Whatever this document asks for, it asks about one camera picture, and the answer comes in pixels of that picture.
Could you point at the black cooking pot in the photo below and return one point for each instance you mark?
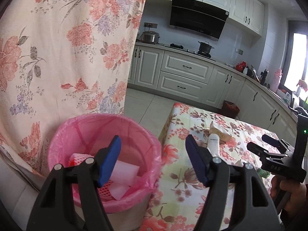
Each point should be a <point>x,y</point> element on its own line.
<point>205,48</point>

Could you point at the steel pot lid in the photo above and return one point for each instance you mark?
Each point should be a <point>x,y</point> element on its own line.
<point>255,73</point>

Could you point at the white squeeze tube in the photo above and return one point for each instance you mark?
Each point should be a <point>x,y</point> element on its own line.
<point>213,145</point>

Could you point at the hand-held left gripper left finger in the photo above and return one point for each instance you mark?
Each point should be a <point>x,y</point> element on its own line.
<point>109,161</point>

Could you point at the white lower cabinets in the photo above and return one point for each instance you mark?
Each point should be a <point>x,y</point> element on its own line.
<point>185,67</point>

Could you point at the person's right hand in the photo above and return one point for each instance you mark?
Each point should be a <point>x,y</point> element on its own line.
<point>296,197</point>

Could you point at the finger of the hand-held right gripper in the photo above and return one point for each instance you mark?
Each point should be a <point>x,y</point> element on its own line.
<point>270,140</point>
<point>256,148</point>

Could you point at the black gas stove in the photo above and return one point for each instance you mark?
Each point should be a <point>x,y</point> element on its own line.
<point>178,45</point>

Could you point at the pink foam fruit net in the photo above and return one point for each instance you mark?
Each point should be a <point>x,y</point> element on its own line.
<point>79,158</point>
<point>105,192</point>

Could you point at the floral tablecloth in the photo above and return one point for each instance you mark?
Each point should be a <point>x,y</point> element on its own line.
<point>178,173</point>

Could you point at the kitchen window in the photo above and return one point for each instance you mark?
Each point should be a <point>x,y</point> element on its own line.
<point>298,60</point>

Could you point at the orange rag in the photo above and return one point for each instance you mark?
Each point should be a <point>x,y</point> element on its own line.
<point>302,83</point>

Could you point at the small wall socket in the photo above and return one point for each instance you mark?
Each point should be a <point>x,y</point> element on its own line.
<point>239,51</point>

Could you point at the black range hood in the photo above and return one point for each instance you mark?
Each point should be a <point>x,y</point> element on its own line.
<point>197,16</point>

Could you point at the red floor bin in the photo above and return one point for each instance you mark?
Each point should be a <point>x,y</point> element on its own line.
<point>229,109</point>

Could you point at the beige paper wrapper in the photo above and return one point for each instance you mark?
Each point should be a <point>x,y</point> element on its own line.
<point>222,134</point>

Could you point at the small white foam block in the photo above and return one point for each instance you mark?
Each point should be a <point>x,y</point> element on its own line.
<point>119,190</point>

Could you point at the thick white foam block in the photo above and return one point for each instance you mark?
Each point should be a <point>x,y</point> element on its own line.
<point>125,170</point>

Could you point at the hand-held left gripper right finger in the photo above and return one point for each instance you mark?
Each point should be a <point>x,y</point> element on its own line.
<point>197,161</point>

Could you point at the pink-lined trash bin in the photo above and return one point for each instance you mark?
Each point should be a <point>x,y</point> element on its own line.
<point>72,134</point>

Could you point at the floral curtain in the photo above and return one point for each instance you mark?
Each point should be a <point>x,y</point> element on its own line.
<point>60,53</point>

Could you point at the wide wall socket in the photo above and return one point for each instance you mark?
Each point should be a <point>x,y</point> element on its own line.
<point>150,25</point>

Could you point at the steel pressure cooker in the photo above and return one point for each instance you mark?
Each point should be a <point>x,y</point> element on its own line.
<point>149,37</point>

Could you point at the pink thermos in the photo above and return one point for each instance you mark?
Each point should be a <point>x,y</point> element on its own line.
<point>276,79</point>

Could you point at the black thermos bottle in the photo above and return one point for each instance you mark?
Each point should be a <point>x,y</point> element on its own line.
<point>264,77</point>

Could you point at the red kettle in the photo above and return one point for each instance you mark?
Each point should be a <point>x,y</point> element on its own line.
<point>240,67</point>

